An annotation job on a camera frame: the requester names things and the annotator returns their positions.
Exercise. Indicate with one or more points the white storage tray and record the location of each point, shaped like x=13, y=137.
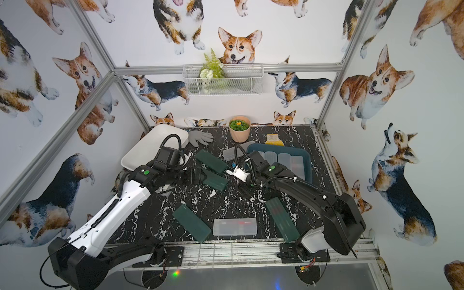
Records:
x=146, y=149

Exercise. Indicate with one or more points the clear pencil case top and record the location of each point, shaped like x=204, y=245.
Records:
x=229, y=154

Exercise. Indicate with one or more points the beige ribbed flower pot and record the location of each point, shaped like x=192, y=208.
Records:
x=239, y=127

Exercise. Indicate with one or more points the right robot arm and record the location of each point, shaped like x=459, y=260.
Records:
x=342, y=223

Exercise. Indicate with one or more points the teal storage box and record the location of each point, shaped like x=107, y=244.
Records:
x=290, y=150

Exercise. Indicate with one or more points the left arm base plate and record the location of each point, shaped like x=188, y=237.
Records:
x=170, y=256

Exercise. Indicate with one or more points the green pencil case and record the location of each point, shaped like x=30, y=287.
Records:
x=286, y=227
x=212, y=162
x=214, y=181
x=192, y=223

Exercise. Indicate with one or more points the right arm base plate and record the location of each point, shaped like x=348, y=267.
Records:
x=296, y=253

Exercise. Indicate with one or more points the yellow knit glove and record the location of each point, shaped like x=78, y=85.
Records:
x=273, y=139

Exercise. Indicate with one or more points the grey rubber glove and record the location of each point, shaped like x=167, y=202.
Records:
x=196, y=138

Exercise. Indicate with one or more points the green fern plant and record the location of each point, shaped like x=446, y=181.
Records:
x=212, y=69

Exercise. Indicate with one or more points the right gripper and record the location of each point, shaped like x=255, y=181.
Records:
x=246, y=190

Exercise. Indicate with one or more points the aluminium front rail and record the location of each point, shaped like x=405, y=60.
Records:
x=249, y=253

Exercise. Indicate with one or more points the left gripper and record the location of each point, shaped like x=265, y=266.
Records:
x=194, y=174

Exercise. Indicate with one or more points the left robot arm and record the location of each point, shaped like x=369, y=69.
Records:
x=83, y=261

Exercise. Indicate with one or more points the clear case with red pen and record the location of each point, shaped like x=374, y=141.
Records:
x=235, y=227

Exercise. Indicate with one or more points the white wire wall basket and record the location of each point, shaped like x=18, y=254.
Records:
x=232, y=80

